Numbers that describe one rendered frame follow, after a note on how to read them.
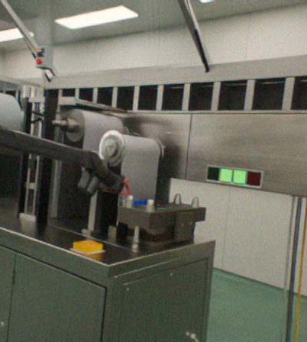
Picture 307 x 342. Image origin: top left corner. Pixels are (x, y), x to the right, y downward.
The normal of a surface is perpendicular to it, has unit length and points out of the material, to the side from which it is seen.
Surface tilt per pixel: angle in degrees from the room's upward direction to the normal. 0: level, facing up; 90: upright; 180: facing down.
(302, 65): 90
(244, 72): 90
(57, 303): 90
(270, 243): 90
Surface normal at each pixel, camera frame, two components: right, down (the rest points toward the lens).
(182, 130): -0.62, -0.02
